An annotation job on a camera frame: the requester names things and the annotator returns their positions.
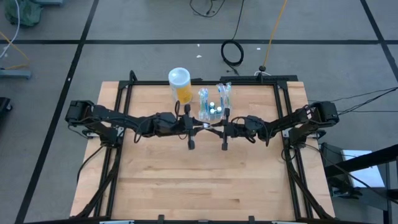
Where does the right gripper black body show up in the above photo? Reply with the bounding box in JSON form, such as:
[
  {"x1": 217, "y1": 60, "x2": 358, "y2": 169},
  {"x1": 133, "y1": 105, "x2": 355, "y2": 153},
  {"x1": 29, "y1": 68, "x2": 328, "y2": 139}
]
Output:
[{"x1": 220, "y1": 107, "x2": 265, "y2": 152}]

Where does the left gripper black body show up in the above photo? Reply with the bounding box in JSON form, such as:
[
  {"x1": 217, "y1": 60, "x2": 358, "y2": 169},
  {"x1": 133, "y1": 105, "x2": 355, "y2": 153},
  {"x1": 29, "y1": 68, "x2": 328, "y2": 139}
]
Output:
[{"x1": 154, "y1": 104, "x2": 197, "y2": 151}]

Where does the clear acrylic holder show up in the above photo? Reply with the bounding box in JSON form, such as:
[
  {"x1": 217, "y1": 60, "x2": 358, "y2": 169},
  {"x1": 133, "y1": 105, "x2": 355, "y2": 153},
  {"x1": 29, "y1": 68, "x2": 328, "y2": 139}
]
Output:
[{"x1": 198, "y1": 104, "x2": 225, "y2": 123}]

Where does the white canister with yellow label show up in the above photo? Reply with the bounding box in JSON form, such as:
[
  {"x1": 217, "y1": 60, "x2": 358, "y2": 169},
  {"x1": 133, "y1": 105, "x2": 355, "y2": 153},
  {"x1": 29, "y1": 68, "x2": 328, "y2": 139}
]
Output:
[{"x1": 168, "y1": 67, "x2": 194, "y2": 106}]

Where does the black metal stand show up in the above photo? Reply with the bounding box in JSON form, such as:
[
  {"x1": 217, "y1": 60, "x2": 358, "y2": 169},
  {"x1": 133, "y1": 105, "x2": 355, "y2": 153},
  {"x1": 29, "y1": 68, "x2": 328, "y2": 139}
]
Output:
[{"x1": 320, "y1": 142, "x2": 398, "y2": 224}]

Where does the white box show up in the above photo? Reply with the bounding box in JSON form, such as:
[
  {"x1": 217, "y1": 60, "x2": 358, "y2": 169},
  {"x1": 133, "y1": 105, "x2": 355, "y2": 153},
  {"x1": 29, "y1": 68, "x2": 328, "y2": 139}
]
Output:
[{"x1": 340, "y1": 149, "x2": 386, "y2": 189}]

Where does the grey flat base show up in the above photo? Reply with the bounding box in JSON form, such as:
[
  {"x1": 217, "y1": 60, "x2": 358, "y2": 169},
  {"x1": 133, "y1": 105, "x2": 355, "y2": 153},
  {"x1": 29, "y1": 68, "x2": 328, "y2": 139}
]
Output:
[{"x1": 0, "y1": 68, "x2": 33, "y2": 80}]

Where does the black equipment piece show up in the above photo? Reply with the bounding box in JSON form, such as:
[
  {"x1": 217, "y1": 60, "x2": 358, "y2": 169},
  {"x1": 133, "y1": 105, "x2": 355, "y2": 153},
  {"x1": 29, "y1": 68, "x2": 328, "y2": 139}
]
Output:
[{"x1": 0, "y1": 96, "x2": 13, "y2": 125}]

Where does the green cloth bag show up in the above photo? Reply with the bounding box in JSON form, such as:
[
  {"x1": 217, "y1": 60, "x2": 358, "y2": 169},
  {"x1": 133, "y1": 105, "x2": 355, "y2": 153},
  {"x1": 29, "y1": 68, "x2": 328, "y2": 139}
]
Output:
[{"x1": 4, "y1": 0, "x2": 44, "y2": 27}]

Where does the black aluminium table frame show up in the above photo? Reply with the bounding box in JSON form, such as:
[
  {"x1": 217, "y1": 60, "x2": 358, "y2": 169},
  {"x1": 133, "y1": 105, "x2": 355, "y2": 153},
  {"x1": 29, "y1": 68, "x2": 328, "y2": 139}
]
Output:
[{"x1": 70, "y1": 70, "x2": 336, "y2": 224}]

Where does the coiled black cable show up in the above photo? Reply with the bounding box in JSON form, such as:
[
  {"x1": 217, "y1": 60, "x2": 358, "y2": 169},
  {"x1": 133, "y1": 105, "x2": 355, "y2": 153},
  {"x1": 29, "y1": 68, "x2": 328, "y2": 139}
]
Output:
[{"x1": 220, "y1": 0, "x2": 246, "y2": 76}]

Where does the yellow hanging cable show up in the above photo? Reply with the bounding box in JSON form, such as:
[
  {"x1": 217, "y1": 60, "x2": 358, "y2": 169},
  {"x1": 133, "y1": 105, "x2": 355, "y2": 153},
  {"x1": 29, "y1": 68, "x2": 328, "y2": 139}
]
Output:
[{"x1": 263, "y1": 0, "x2": 289, "y2": 68}]

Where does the black looped floor cable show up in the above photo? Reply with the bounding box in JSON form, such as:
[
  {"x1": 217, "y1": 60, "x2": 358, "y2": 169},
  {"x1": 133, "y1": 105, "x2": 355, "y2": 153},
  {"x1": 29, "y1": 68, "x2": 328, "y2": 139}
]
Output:
[{"x1": 189, "y1": 0, "x2": 226, "y2": 18}]

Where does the thin black floor cable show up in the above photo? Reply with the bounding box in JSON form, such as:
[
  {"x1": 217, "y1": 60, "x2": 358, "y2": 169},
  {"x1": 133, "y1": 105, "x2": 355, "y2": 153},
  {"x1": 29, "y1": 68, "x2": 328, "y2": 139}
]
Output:
[
  {"x1": 338, "y1": 109, "x2": 398, "y2": 113},
  {"x1": 338, "y1": 90, "x2": 398, "y2": 114},
  {"x1": 329, "y1": 86, "x2": 398, "y2": 103}
]

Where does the orange floor cable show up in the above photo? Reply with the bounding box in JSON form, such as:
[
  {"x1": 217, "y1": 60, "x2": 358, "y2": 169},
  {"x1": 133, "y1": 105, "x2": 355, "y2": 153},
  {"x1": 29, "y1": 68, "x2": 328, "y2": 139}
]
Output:
[{"x1": 0, "y1": 30, "x2": 31, "y2": 70}]

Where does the white cable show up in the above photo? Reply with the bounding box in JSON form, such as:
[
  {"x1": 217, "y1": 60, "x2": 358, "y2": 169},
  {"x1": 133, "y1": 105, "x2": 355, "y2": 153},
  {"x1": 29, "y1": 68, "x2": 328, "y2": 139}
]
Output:
[{"x1": 0, "y1": 0, "x2": 21, "y2": 60}]

